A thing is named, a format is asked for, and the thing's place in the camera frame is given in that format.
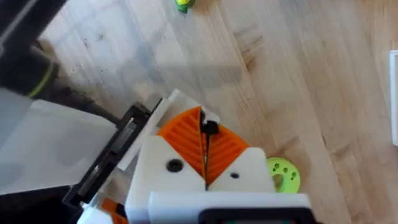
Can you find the white tub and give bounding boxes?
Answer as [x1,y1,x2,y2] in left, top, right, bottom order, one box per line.
[389,49,398,147]

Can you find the green disc with holes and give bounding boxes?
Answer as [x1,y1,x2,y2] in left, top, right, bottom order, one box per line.
[266,157,302,194]

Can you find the green yellow toy vegetable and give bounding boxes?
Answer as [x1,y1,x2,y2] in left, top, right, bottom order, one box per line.
[174,0,196,14]

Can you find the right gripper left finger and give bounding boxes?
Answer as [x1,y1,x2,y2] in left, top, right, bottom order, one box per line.
[126,106,207,208]

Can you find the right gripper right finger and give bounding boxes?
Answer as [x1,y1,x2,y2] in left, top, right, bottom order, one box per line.
[205,124,276,192]

